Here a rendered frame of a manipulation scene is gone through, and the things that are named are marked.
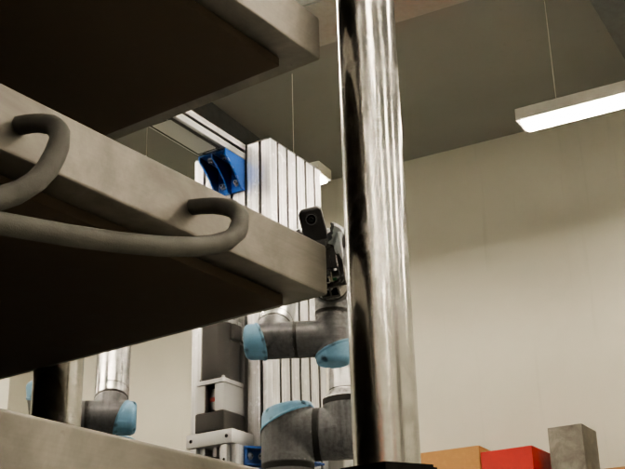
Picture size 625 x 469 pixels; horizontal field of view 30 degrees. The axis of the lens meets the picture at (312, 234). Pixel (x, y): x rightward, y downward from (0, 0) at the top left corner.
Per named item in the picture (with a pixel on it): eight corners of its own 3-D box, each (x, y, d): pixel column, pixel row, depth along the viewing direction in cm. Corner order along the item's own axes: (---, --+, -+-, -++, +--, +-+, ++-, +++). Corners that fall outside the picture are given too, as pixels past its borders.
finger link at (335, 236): (353, 246, 211) (344, 266, 219) (348, 217, 213) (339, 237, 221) (337, 247, 210) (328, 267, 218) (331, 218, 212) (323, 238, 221)
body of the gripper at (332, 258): (346, 274, 218) (351, 294, 229) (338, 232, 221) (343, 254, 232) (305, 281, 218) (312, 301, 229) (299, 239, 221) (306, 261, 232)
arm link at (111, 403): (141, 287, 289) (135, 448, 253) (97, 286, 287) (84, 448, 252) (142, 253, 281) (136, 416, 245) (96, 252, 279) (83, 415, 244)
